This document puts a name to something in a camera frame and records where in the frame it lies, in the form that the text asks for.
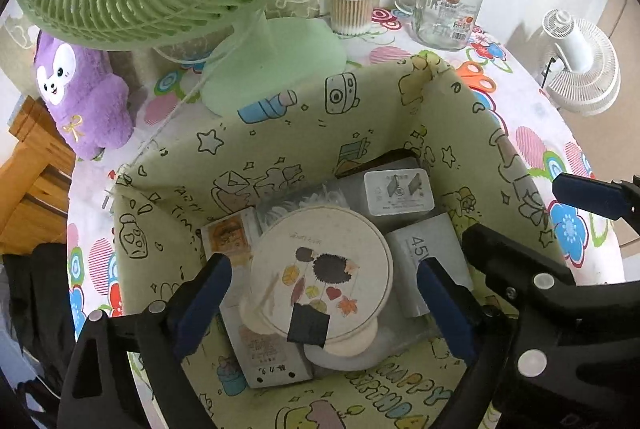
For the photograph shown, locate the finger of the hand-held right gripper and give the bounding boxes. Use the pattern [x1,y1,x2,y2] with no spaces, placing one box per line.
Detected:
[551,173,640,225]
[461,224,578,292]

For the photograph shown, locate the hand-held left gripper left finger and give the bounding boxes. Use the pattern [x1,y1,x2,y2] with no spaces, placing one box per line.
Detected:
[59,253,233,429]

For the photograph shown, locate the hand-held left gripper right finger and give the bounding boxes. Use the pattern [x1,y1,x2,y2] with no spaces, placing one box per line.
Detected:
[416,258,526,429]

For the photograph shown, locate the white cube charger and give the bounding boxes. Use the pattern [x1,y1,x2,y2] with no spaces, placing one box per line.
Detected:
[362,168,435,217]

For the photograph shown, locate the round hedgehog print coaster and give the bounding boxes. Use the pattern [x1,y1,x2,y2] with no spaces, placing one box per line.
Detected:
[239,205,395,357]

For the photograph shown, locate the cartoon print storage box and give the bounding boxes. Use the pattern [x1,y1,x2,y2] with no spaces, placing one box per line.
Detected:
[111,54,576,429]

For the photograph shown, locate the white rectangular box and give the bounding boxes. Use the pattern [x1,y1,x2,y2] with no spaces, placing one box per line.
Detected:
[385,213,473,319]

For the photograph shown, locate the brown and white carton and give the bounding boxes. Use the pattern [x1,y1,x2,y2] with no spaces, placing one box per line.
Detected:
[201,208,315,390]

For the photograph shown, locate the white floor fan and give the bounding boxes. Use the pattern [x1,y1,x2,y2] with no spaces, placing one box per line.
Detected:
[542,8,621,116]

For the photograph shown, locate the black cloth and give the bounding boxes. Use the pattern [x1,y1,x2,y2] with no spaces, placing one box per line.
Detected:
[0,243,76,410]

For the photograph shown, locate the orange scissors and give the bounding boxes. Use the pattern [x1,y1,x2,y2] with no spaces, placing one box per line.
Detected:
[457,62,498,92]

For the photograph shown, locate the wooden chair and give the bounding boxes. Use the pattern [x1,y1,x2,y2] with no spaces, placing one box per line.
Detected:
[0,96,76,255]

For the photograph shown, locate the purple plush toy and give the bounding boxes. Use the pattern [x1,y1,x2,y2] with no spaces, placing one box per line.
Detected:
[32,30,135,161]

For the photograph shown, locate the cotton swab container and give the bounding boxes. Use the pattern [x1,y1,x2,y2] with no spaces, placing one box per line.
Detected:
[326,0,377,36]

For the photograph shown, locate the black fan cable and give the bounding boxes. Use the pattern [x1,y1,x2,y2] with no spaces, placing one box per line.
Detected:
[539,56,558,87]

